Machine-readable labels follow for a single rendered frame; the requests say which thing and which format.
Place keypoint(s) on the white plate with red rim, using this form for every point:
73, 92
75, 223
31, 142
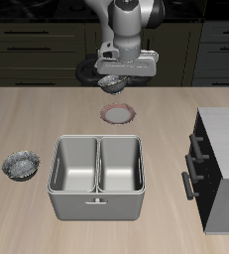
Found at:
118, 114

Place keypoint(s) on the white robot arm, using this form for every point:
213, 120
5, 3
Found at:
126, 23

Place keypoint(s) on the white basket with two bins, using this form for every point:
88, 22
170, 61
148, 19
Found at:
96, 205

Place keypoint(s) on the grey speckled bowl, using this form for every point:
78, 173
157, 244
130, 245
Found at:
21, 164
112, 84

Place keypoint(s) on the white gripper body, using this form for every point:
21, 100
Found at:
126, 67

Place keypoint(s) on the dark kitchen cupboards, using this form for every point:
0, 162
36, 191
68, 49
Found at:
36, 49

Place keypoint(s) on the dark cabinet with white top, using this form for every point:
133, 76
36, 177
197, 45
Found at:
223, 139

